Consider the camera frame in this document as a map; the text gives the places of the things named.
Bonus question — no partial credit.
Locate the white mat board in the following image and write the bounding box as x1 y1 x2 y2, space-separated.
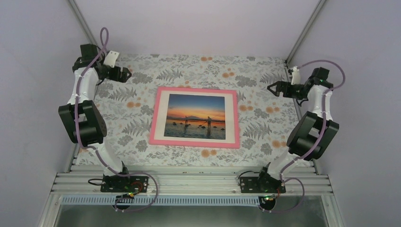
153 91 236 145

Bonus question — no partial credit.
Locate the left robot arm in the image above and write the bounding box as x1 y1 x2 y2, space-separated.
58 44 132 192

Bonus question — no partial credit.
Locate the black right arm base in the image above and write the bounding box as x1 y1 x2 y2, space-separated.
238 175 286 193

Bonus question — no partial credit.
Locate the pink wooden picture frame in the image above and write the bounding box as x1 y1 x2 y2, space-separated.
148 86 241 150

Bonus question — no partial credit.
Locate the sunset landscape photo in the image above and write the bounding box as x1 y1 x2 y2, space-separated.
164 94 226 140

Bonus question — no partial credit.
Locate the floral patterned table cloth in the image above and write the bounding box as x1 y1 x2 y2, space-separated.
95 54 298 166

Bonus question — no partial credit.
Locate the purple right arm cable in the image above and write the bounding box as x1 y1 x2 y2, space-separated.
259 60 347 214

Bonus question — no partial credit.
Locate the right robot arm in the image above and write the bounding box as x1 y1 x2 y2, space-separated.
256 67 339 192

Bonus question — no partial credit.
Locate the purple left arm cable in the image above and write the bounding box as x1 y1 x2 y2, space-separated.
73 27 159 214

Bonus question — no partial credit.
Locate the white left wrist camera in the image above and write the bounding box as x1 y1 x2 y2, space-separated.
103 51 120 68

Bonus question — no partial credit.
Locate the aluminium rail platform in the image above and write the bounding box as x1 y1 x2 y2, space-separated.
39 165 343 227

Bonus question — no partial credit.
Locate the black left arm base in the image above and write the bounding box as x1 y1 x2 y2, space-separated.
100 175 149 193

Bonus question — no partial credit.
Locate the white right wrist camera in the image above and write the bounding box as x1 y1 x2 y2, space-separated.
288 66 301 85

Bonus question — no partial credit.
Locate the grey slotted cable duct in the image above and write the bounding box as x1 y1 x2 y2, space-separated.
61 195 270 207

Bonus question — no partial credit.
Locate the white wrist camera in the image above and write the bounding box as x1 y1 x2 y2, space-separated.
288 66 301 85
103 51 120 68

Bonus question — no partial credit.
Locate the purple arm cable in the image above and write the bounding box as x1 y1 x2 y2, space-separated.
259 60 347 214
73 27 159 214

